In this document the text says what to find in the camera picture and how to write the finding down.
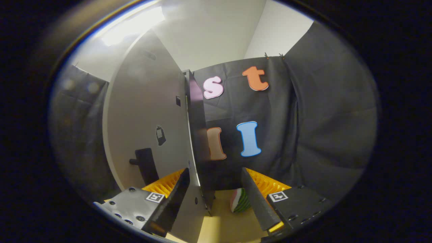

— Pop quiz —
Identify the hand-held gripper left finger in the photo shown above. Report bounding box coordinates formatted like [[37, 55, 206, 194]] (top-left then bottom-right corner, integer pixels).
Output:
[[93, 168, 190, 238]]

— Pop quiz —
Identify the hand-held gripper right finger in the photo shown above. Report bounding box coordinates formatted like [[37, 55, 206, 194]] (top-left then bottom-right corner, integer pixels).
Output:
[[240, 167, 333, 237]]

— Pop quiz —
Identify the grey shoe cabinet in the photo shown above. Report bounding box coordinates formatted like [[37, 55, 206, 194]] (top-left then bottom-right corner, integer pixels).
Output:
[[184, 69, 217, 216]]

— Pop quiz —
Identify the white shoe cabinet door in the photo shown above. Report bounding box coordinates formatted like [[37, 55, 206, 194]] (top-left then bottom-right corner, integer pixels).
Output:
[[102, 29, 208, 243]]

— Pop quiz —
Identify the green striped ball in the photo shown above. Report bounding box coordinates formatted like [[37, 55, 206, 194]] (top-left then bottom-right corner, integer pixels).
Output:
[[230, 188, 252, 214]]

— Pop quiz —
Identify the ceiling light panel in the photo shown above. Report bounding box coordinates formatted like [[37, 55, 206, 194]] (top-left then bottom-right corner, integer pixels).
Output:
[[101, 5, 166, 47]]

